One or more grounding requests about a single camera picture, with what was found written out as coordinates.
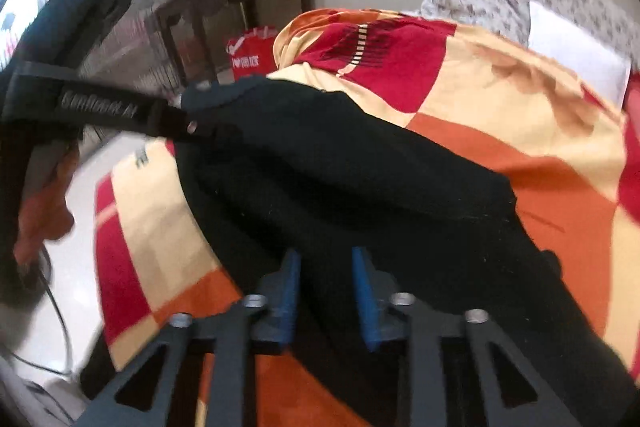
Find person's left hand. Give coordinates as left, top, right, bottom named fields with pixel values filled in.
left=14, top=142, right=76, bottom=265

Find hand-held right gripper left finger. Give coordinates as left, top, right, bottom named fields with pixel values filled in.
left=75, top=248, right=302, bottom=427

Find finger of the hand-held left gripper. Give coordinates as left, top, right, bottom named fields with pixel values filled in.
left=162, top=79, right=266, bottom=145

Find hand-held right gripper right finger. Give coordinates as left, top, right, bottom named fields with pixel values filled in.
left=352, top=247, right=583, bottom=427

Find red orange checkered blanket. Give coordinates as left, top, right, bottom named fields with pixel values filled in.
left=94, top=8, right=640, bottom=427

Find white pillow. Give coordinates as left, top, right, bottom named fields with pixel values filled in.
left=526, top=1, right=633, bottom=110

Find black cable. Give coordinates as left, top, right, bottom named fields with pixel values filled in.
left=10, top=247, right=81, bottom=378

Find red shopping bag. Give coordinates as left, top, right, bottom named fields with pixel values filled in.
left=226, top=26, right=279, bottom=82

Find black pants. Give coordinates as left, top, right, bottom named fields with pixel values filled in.
left=80, top=76, right=637, bottom=427

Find dark wooden table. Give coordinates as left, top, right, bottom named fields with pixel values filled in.
left=154, top=0, right=314, bottom=88

